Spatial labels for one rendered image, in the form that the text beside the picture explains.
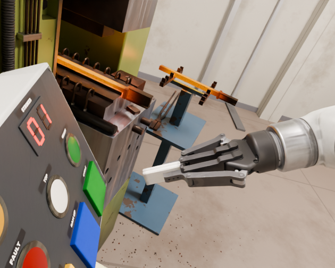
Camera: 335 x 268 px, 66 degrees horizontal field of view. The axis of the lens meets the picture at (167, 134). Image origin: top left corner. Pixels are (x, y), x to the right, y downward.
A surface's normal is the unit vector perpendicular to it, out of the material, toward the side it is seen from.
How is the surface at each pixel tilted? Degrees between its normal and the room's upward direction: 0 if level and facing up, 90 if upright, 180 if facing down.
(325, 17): 90
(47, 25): 90
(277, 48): 90
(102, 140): 90
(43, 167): 60
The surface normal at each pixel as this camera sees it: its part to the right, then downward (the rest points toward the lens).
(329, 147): -0.98, 0.16
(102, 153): -0.31, 0.43
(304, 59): 0.00, 0.55
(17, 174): 0.97, -0.22
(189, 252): 0.31, -0.80
